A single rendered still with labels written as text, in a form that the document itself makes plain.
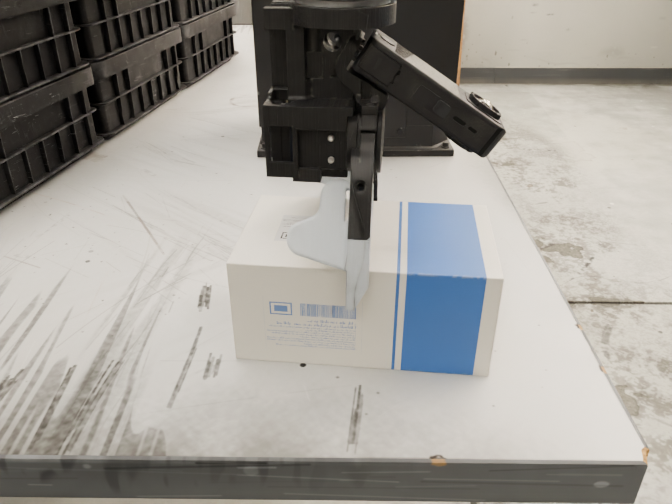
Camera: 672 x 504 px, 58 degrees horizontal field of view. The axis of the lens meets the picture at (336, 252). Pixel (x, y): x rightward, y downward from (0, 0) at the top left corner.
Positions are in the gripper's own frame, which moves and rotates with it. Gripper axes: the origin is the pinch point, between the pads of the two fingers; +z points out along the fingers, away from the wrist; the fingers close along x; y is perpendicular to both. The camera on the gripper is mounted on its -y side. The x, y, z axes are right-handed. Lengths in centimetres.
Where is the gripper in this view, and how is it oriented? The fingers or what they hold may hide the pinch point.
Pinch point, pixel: (366, 260)
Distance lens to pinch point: 50.4
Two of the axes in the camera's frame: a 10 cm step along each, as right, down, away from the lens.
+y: -9.9, -0.6, 0.9
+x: -1.1, 5.0, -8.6
